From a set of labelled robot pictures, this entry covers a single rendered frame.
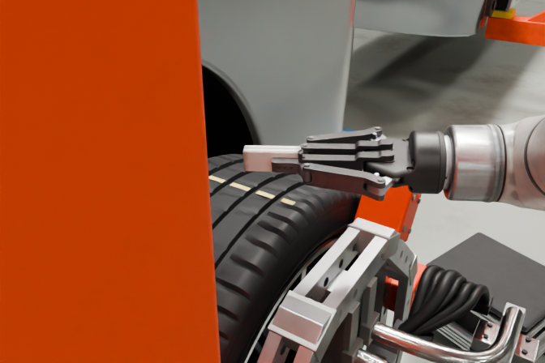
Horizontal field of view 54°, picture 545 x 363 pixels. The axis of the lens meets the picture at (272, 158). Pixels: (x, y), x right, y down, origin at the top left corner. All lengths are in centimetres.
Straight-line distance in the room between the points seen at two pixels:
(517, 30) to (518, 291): 263
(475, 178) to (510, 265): 152
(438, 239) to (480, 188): 215
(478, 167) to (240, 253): 29
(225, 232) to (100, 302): 52
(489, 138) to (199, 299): 47
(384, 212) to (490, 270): 128
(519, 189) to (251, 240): 32
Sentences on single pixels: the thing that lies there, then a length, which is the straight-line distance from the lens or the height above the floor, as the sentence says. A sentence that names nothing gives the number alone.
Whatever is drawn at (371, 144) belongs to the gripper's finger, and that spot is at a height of 129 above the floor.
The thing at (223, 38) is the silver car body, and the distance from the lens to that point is 106.
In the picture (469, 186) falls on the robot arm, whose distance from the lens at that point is 63.
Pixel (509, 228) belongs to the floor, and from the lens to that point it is 298.
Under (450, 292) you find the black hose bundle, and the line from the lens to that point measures 84.
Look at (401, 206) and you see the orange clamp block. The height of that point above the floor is 113.
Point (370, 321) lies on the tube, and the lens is 80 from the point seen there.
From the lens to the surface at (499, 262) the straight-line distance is 213.
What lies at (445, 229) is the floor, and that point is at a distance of 286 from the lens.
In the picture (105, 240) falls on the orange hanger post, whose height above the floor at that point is 148.
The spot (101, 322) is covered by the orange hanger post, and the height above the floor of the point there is 145.
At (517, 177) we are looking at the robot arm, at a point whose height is 129.
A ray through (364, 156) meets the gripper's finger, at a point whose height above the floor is 129.
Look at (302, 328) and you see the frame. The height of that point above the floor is 111.
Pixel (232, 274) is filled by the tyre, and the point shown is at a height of 115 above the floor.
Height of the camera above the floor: 157
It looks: 28 degrees down
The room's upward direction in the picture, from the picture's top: straight up
